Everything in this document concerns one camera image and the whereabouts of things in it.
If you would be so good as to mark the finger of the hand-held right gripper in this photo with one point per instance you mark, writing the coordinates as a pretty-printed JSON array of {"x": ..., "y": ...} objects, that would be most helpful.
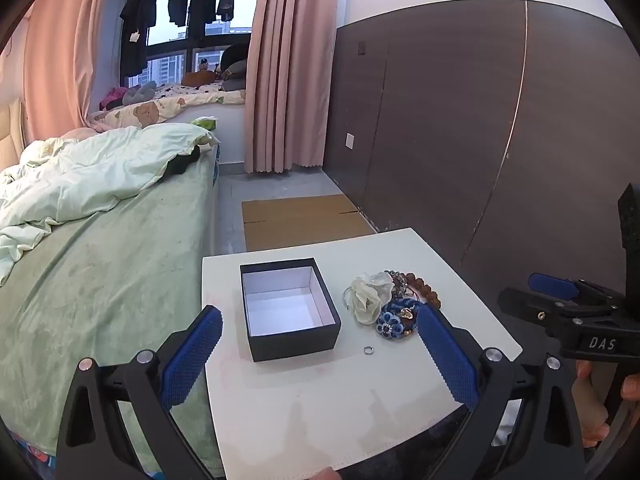
[
  {"x": 552, "y": 285},
  {"x": 530, "y": 305}
]

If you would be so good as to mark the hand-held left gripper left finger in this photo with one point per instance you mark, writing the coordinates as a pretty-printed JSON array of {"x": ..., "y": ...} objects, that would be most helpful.
[{"x": 192, "y": 355}]

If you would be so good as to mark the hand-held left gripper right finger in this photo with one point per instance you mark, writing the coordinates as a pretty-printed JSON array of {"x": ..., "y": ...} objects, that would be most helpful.
[{"x": 445, "y": 355}]

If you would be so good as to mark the blue flower hair clip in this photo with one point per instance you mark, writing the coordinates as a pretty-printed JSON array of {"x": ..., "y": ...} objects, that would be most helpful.
[{"x": 390, "y": 322}]

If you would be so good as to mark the white fabric flower hair clip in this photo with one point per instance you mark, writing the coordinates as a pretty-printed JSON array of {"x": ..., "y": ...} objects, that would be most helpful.
[{"x": 367, "y": 297}]

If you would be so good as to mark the black gift box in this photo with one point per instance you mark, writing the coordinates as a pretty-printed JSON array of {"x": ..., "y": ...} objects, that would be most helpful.
[{"x": 295, "y": 342}]

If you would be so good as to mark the thin silver bangle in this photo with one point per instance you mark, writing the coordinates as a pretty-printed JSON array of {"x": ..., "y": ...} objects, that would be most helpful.
[{"x": 345, "y": 296}]

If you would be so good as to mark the person's right hand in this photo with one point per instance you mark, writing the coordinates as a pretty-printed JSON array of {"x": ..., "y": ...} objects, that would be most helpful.
[{"x": 590, "y": 405}]

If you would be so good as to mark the bed with green sheet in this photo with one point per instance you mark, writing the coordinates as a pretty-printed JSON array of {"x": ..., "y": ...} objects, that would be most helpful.
[{"x": 110, "y": 300}]

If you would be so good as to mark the flat cardboard sheet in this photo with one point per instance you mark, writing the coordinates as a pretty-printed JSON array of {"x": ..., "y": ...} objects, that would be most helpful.
[{"x": 300, "y": 222}]

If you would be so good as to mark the black cloth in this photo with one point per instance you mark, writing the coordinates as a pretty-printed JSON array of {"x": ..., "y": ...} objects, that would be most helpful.
[{"x": 180, "y": 162}]

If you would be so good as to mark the pale green duvet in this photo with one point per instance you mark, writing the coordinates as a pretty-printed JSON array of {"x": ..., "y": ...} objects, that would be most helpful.
[{"x": 90, "y": 170}]

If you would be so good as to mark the green tissue packet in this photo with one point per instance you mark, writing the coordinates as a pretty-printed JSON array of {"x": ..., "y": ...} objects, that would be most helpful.
[{"x": 205, "y": 122}]

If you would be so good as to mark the printed window seat cushion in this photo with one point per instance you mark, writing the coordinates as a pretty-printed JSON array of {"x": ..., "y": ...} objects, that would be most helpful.
[{"x": 170, "y": 100}]

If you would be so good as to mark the grey plush toy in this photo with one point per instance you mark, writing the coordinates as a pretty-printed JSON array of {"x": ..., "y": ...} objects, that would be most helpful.
[{"x": 140, "y": 94}]

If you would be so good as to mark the magenta cloth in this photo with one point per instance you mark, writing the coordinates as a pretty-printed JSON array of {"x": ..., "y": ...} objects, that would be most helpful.
[{"x": 112, "y": 97}]

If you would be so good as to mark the brown plush toy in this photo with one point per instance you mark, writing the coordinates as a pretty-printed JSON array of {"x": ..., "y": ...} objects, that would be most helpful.
[{"x": 197, "y": 79}]

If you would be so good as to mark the cream padded headboard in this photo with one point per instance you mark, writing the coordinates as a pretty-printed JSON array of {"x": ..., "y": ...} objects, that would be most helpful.
[{"x": 12, "y": 130}]

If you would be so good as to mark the hanging dark clothes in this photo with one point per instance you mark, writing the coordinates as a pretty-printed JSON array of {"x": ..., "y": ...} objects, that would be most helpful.
[{"x": 170, "y": 57}]

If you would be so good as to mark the pink curtain with scalloped hem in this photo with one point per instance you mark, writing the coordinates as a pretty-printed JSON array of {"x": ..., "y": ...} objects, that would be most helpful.
[{"x": 285, "y": 70}]

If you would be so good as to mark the black hanging shirt with tag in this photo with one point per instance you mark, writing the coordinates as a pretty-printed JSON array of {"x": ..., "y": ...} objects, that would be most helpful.
[{"x": 137, "y": 15}]

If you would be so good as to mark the white wall socket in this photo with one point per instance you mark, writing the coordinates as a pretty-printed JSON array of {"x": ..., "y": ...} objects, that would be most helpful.
[{"x": 350, "y": 140}]

